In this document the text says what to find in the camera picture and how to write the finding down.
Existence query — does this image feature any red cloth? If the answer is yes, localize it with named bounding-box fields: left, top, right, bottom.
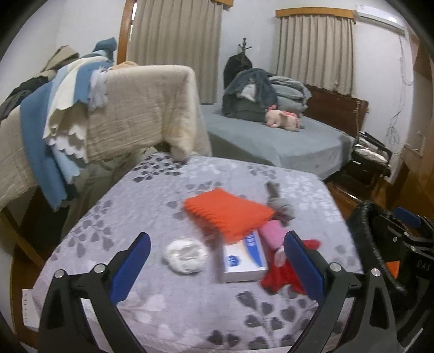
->
left=260, top=241, right=306, bottom=294

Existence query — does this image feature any white tissue ball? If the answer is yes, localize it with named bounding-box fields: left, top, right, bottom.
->
left=163, top=238, right=209, bottom=275

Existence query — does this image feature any grey sock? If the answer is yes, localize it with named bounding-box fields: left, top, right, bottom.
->
left=266, top=182, right=295, bottom=225

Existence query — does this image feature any orange foam net wrap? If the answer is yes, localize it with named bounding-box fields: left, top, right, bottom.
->
left=183, top=188, right=275, bottom=244

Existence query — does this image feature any black metal chair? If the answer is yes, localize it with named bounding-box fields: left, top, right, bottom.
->
left=338, top=131, right=392, bottom=203

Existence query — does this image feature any pink wrapper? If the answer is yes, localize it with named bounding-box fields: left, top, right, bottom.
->
left=258, top=220, right=287, bottom=251

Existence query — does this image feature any white blue cardboard box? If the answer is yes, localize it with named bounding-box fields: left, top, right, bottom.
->
left=221, top=230, right=269, bottom=283

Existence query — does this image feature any grey floral mattress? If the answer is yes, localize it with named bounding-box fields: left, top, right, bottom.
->
left=32, top=153, right=361, bottom=352

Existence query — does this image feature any grey-sheeted bed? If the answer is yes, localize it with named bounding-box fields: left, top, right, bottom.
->
left=202, top=105, right=354, bottom=179

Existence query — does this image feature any dark wooden headboard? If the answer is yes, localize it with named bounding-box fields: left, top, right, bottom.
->
left=304, top=84, right=369, bottom=137

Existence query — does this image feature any pink plush pig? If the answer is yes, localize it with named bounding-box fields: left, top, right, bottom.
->
left=266, top=105, right=302, bottom=132

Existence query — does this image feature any folded grey duvet pile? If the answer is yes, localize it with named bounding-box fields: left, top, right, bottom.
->
left=269, top=76, right=312, bottom=115

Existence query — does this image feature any blue white scalloped blanket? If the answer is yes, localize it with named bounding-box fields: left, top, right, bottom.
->
left=20, top=37, right=117, bottom=210

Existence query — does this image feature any beige quilted blanket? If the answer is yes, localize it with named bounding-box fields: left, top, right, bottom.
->
left=0, top=64, right=213, bottom=211

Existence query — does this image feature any right beige curtain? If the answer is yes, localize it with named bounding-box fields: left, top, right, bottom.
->
left=277, top=15, right=354, bottom=96

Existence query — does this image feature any beige curtain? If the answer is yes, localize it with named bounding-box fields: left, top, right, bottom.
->
left=277, top=15, right=354, bottom=96
left=126, top=0, right=224, bottom=104

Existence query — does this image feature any white air conditioner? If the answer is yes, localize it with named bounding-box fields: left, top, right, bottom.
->
left=355, top=5, right=405, bottom=35

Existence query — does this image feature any dark clothes pile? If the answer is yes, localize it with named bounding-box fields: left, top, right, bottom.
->
left=1, top=46, right=79, bottom=121

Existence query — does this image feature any wooden coat rack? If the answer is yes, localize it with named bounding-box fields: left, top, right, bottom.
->
left=223, top=37, right=252, bottom=89

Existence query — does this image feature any left beige curtain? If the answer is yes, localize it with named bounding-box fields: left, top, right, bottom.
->
left=126, top=0, right=224, bottom=104

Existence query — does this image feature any hanging white cable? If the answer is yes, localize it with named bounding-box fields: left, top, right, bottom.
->
left=386, top=33, right=415, bottom=146

